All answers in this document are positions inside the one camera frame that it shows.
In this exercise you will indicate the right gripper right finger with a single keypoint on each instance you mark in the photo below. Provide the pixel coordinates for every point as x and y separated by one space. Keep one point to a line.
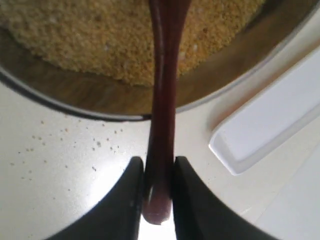
200 215

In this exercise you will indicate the metal bowl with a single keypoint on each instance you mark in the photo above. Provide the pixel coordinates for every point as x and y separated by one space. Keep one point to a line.
98 97

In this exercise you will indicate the yellow millet grains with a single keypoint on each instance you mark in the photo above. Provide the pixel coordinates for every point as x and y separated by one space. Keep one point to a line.
115 38

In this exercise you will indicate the white rectangular plastic tray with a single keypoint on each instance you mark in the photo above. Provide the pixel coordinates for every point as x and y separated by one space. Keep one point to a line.
270 118

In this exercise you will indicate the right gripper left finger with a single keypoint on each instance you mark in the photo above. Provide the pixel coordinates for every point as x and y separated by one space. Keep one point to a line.
117 215

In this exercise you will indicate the dark red wooden spoon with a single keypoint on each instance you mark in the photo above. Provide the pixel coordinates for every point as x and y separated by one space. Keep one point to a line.
168 19

